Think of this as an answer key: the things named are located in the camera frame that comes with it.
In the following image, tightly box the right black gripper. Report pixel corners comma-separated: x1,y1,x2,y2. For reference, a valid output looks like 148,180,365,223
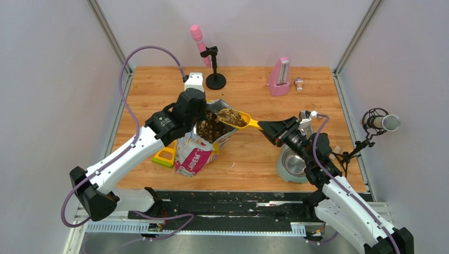
257,116,312,165

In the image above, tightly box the yellow plastic scoop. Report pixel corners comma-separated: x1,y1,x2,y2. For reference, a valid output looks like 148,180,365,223
218,108,262,130

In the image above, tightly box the pet food bag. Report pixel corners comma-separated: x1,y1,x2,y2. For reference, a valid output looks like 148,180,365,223
174,99,237,177

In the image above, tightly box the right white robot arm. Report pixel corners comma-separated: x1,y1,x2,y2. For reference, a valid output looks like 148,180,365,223
257,115,415,253

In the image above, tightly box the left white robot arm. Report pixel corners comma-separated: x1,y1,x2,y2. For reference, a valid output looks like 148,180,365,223
69,88,206,221

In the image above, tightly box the grey double pet bowl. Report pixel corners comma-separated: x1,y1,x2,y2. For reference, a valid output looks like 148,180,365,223
275,122,318,184

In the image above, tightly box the black microphone stand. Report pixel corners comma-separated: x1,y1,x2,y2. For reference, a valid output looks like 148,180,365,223
200,46,227,90

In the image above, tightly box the pink metronome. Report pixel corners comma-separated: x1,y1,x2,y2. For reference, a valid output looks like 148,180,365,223
267,57,290,96

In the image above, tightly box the yellow triangular scraper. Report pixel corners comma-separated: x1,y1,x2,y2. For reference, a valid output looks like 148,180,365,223
151,141,176,168

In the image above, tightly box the small figurine bottle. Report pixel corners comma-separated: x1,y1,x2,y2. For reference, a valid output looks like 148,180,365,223
294,77,304,92

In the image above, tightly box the wooden block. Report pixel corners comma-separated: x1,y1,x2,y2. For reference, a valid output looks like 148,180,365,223
332,146,342,154

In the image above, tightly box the pink microphone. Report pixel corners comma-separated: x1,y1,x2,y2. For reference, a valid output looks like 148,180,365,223
190,24,211,68

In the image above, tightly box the silver condenser microphone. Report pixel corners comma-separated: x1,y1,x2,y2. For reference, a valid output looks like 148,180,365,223
360,107,401,137

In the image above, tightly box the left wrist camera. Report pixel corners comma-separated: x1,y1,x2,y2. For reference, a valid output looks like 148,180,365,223
184,72,204,92

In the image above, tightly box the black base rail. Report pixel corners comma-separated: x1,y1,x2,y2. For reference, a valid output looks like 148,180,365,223
144,190,330,235

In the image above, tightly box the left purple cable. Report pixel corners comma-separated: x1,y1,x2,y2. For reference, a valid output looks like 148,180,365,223
60,46,195,254

